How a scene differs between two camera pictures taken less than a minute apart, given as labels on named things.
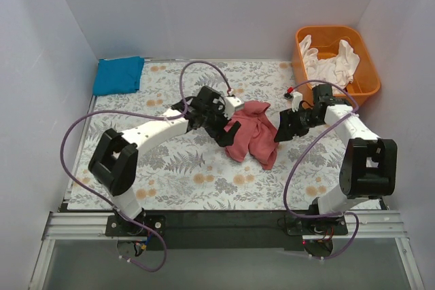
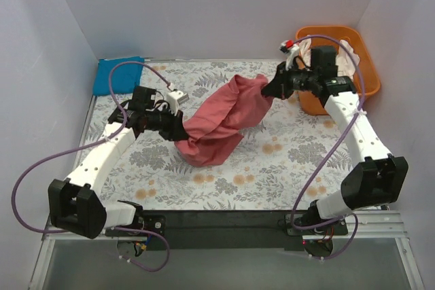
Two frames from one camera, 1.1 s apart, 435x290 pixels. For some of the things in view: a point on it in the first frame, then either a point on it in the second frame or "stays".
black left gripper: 218,127 to 175,125
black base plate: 227,230 stays
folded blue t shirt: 117,75 stays
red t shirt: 256,134 to 216,125
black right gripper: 293,123 to 282,78
